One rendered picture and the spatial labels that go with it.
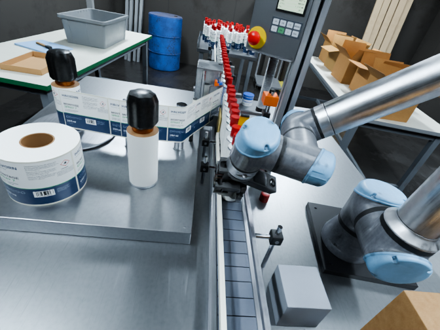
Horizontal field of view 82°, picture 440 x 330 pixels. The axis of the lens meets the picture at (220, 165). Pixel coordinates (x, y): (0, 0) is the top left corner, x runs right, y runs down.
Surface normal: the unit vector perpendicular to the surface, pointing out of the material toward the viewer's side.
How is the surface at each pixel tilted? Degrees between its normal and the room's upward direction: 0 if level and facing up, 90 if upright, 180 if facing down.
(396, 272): 99
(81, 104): 90
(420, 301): 0
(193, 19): 90
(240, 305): 0
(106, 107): 90
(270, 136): 30
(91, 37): 95
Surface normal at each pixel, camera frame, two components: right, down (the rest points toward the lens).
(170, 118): 0.10, 0.59
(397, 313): -0.99, -0.12
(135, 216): 0.16, -0.80
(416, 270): -0.21, 0.67
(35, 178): 0.30, 0.60
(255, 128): 0.16, -0.40
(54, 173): 0.71, 0.50
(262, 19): -0.55, 0.41
